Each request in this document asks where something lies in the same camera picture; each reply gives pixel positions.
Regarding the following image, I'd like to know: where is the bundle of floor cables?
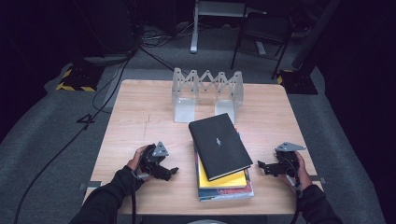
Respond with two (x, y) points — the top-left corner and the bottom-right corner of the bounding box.
(136, 21), (200, 73)

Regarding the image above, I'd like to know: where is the long black floor cable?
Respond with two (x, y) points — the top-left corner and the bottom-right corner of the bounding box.
(12, 46), (138, 224)

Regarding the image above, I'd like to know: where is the black folding chair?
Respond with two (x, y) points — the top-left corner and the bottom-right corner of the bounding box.
(230, 11), (293, 80)

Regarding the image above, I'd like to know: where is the white expanding book rack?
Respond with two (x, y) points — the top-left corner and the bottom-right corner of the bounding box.
(172, 67), (245, 125)

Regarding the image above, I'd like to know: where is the left hand-held gripper cable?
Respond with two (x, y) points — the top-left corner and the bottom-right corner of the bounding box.
(131, 152), (140, 224)

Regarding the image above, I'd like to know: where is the black yellow striped stand base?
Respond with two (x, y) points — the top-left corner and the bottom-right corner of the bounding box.
(276, 68), (319, 96)
(55, 63), (106, 92)

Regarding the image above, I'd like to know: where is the grey table bracket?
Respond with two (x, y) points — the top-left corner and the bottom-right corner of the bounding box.
(78, 180), (103, 191)
(307, 175), (327, 185)

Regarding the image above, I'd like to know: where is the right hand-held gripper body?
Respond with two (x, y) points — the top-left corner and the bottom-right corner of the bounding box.
(274, 142), (307, 177)

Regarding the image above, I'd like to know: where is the person's left hand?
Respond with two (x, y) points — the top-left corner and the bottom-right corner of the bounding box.
(126, 145), (153, 182)

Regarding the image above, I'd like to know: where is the dark slanted post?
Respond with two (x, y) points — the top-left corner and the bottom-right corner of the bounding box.
(290, 0), (342, 71)

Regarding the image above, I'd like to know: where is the right hand-held gripper cable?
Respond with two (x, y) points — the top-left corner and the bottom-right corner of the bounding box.
(284, 155), (304, 224)

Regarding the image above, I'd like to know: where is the red and blue illustrated book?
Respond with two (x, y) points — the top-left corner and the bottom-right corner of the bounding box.
(194, 146), (253, 197)

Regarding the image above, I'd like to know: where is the black triangular bracket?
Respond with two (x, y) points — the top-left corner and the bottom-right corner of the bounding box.
(77, 113), (96, 131)

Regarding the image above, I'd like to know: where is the yellow paperback book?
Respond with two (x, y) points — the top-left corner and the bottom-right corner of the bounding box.
(198, 160), (248, 189)

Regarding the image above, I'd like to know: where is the hand-held gripper cable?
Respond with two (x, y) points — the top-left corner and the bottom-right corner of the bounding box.
(284, 155), (304, 224)
(131, 152), (140, 224)

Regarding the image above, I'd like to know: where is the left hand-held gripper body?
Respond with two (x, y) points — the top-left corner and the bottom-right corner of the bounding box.
(139, 141), (171, 180)

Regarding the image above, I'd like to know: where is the person's right hand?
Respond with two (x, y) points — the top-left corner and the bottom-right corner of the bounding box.
(279, 151), (313, 191)

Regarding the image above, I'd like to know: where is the black equipment cabinet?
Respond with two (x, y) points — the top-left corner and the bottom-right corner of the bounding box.
(73, 0), (139, 64)

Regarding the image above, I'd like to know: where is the grey desk frame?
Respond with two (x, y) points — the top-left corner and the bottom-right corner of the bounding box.
(190, 0), (269, 57)

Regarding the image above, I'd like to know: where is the black hardcover book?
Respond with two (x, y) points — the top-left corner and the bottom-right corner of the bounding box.
(188, 112), (254, 182)

